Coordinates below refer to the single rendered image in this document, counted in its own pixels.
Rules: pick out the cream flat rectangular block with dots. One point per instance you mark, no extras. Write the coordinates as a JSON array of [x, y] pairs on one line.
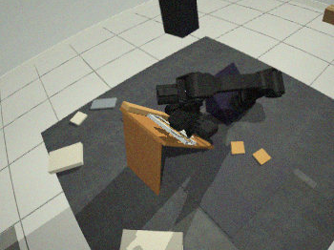
[[66, 158]]

